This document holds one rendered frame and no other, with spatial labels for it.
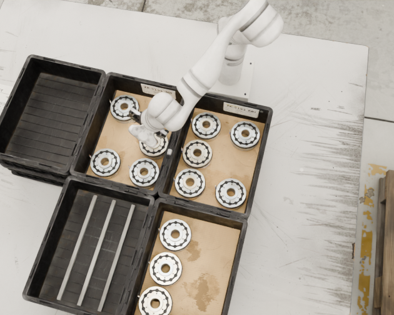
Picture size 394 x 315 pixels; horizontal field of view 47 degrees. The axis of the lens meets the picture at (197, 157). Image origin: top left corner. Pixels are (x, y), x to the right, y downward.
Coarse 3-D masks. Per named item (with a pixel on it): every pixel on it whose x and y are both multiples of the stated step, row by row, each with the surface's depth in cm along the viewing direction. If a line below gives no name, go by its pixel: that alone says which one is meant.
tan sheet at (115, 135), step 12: (144, 96) 168; (144, 108) 166; (108, 120) 165; (108, 132) 163; (120, 132) 163; (168, 132) 163; (108, 144) 161; (120, 144) 161; (132, 144) 161; (120, 156) 160; (132, 156) 160; (144, 156) 160; (120, 180) 157
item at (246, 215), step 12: (204, 96) 157; (216, 96) 156; (264, 108) 154; (180, 132) 152; (264, 132) 151; (264, 144) 150; (168, 168) 147; (252, 192) 145; (192, 204) 143; (204, 204) 143; (252, 204) 142; (240, 216) 141
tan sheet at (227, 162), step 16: (224, 128) 163; (224, 144) 161; (224, 160) 159; (240, 160) 158; (208, 176) 157; (224, 176) 156; (240, 176) 156; (176, 192) 155; (208, 192) 154; (240, 208) 152
